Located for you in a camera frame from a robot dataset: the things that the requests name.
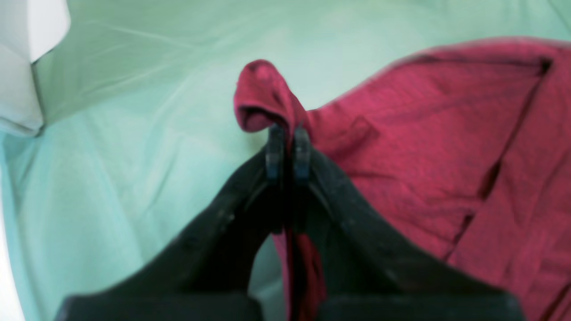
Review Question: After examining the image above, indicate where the white bin left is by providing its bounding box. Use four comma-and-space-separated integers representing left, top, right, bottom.
0, 0, 70, 137

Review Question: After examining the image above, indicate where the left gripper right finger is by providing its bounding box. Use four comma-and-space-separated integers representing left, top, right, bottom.
288, 128, 525, 321

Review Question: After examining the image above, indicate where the red long-sleeve T-shirt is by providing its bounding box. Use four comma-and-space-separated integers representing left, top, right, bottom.
234, 38, 571, 321

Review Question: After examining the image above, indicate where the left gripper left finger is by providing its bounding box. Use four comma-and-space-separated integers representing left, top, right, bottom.
55, 125, 284, 321

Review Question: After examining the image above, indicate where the green table cloth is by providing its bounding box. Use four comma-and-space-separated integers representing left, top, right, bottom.
1, 0, 570, 321

